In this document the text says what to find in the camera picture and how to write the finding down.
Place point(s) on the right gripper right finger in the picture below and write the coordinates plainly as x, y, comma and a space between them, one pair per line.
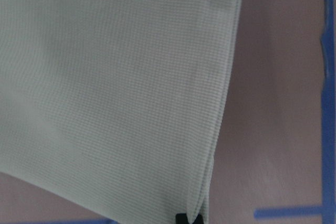
198, 220

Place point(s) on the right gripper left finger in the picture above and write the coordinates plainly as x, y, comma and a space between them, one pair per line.
181, 218

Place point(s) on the olive green long-sleeve shirt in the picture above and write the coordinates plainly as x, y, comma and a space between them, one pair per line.
116, 105

